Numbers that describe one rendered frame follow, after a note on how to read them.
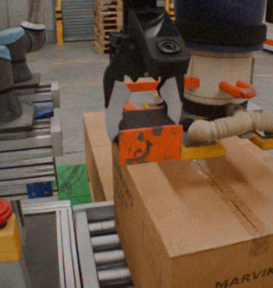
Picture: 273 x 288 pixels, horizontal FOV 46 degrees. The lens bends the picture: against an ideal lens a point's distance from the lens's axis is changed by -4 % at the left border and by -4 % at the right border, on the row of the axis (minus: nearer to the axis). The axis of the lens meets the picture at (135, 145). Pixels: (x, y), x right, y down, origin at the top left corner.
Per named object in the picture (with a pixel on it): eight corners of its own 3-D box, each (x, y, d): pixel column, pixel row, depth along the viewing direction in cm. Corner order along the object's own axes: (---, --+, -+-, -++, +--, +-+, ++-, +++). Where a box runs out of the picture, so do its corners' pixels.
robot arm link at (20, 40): (-6, 61, 139) (-9, 31, 133) (13, 55, 150) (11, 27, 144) (14, 61, 135) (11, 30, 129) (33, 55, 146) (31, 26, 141)
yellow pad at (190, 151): (226, 156, 69) (229, 135, 67) (182, 162, 67) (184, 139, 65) (173, 106, 99) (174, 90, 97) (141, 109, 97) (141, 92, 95)
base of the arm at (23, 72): (-3, 85, 138) (-6, 63, 134) (1, 77, 151) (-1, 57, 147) (31, 82, 141) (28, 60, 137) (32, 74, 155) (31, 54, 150)
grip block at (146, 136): (181, 159, 46) (183, 125, 44) (120, 166, 44) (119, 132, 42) (163, 135, 53) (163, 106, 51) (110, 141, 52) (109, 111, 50)
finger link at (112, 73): (124, 110, 47) (146, 52, 44) (127, 115, 45) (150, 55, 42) (93, 102, 45) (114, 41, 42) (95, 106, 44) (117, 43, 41)
